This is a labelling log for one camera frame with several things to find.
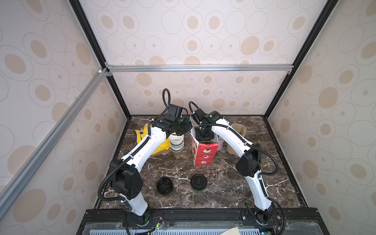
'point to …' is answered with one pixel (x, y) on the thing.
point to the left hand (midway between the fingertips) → (199, 124)
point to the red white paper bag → (204, 152)
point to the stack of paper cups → (176, 144)
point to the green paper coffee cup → (199, 190)
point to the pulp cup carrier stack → (241, 129)
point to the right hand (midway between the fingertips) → (205, 137)
